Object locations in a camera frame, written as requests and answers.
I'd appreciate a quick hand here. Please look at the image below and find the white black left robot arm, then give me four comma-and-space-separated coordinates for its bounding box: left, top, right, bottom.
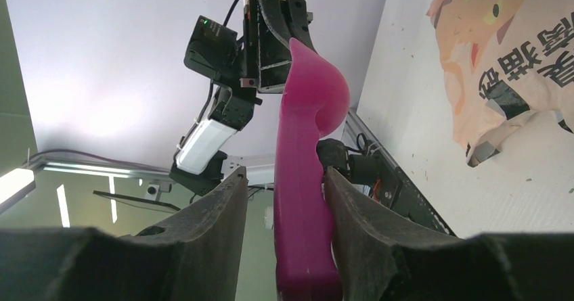
169, 0, 313, 196

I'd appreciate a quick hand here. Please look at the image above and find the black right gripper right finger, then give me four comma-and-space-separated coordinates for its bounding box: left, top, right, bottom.
324, 168, 573, 300

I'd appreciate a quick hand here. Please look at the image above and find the magenta plastic scoop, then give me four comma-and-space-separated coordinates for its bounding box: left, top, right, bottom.
273, 39, 350, 300

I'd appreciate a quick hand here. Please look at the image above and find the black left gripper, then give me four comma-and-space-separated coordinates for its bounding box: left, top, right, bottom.
183, 0, 316, 94

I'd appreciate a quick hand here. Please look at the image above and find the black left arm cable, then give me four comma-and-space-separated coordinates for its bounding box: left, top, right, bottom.
172, 0, 245, 166

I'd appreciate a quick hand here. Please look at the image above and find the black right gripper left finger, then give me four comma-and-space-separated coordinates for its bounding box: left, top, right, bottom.
1, 167, 248, 300

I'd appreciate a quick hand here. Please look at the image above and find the pink cat litter bag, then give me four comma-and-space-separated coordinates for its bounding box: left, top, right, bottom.
427, 0, 573, 167

